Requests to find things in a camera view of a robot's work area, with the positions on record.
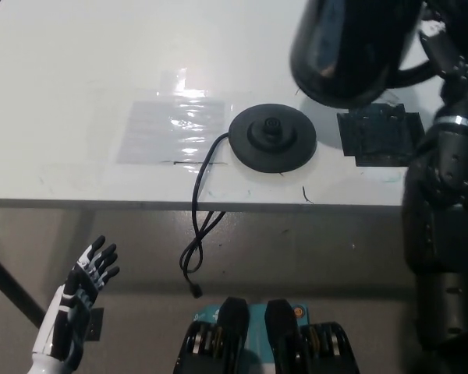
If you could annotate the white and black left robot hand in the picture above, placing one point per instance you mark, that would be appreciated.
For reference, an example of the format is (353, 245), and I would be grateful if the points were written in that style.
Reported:
(68, 305)

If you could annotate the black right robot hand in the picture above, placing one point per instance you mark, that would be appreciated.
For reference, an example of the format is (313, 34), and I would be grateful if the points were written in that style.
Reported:
(462, 50)

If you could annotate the black electric kettle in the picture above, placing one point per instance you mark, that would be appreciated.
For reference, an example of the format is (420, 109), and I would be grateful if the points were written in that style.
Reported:
(335, 46)

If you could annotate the black tape patch on desk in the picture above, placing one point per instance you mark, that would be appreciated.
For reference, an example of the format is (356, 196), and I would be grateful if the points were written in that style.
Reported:
(378, 136)

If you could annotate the black round kettle base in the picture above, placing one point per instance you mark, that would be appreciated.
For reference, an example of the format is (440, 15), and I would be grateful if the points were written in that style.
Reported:
(288, 156)

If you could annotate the small black floor tape patch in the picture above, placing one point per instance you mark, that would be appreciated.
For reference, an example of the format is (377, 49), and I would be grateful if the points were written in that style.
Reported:
(96, 325)

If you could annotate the black diagonal table leg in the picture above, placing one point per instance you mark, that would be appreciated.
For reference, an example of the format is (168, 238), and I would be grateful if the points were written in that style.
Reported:
(9, 282)

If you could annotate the clear plastic sheet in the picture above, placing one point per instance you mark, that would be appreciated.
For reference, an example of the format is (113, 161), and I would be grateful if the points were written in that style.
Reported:
(152, 132)

